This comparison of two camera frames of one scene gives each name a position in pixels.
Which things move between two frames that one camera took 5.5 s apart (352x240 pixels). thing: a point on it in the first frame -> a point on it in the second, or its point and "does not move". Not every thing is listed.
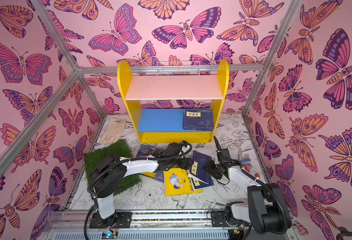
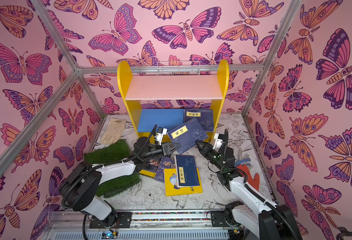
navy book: x=198 y=119 does not move
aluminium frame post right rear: x=286 y=22 does not move
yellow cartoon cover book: x=176 y=182 does not move
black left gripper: x=186 y=163 -> x=164 y=145
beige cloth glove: x=113 y=131 does not move
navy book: x=197 y=184 -> x=186 y=171
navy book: x=198 y=169 -> x=187 y=134
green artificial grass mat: x=119 y=148 does not move
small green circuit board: x=109 y=235 does not move
